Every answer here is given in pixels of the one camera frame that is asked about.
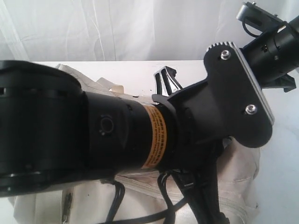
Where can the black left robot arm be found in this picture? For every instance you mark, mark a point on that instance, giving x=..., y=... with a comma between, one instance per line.
x=53, y=133

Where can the white backdrop curtain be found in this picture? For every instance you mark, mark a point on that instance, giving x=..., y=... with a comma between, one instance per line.
x=116, y=30

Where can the cream white duffel bag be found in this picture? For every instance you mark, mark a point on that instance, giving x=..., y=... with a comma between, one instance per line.
x=88, y=202

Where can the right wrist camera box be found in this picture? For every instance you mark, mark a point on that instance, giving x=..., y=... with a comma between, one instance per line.
x=259, y=19

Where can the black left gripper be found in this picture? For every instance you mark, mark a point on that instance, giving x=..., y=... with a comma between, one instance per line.
x=198, y=143

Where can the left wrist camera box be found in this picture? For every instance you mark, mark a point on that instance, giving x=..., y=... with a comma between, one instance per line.
x=243, y=107

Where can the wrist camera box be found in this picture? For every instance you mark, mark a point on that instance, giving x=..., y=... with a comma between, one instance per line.
x=243, y=107
x=259, y=19

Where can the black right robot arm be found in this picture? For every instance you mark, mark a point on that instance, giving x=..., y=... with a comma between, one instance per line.
x=273, y=54

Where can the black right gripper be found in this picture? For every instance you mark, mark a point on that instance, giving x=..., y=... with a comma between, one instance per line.
x=272, y=55

